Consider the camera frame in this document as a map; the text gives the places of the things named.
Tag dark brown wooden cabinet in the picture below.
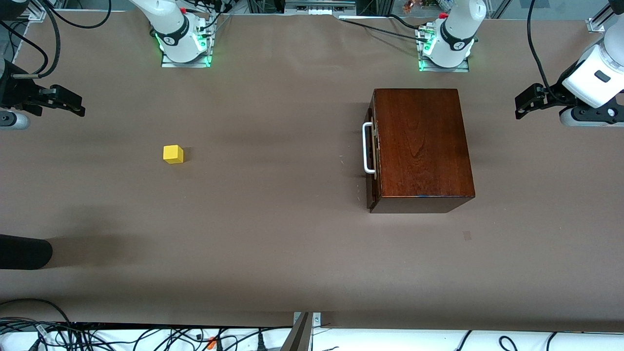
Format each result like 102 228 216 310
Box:
366 88 476 214

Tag black ribbed cylinder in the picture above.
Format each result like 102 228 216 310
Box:
0 234 53 270

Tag white power strip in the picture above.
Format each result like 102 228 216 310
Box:
285 0 356 11

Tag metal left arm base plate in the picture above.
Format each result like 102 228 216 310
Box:
418 53 470 73

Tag black hanging cable loop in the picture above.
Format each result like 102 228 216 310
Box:
38 0 112 30

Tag aluminium frame corner bracket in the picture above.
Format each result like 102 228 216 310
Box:
586 0 624 34

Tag aluminium frame rail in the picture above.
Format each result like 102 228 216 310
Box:
0 0 47 22

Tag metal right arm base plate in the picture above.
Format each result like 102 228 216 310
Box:
161 46 212 68

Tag black cable bundle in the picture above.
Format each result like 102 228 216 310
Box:
178 0 234 37

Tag black cable on table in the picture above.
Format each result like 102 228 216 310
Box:
339 14 421 40

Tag black looping cable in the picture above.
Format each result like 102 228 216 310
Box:
0 298 74 326

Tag black cable tangle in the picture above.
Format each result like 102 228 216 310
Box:
0 317 293 351

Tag aluminium profile post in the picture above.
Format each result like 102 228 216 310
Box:
280 312 322 351

